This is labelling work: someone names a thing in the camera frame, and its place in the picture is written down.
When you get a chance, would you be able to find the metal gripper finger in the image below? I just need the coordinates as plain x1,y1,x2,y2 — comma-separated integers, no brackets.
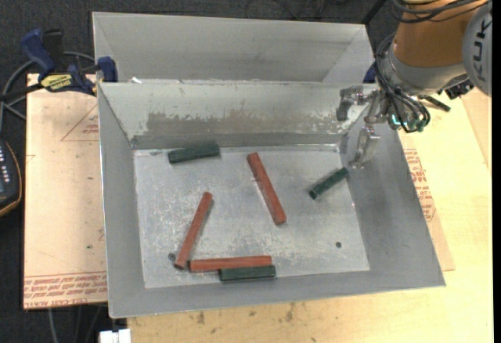
335,85,371,121
348,126,382,171

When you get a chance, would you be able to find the dark green flat block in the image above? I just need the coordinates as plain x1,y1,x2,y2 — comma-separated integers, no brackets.
167,140,222,165
308,166,350,200
218,264,277,283

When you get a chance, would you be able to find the red-brown flat block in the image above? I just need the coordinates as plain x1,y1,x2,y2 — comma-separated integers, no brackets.
188,255,273,273
246,152,288,226
173,191,214,271

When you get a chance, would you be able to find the grey metal bin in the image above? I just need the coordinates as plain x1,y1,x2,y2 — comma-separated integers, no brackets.
92,11,447,320

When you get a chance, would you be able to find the brown cardboard board red print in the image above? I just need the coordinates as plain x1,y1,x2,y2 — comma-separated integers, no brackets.
23,73,457,311

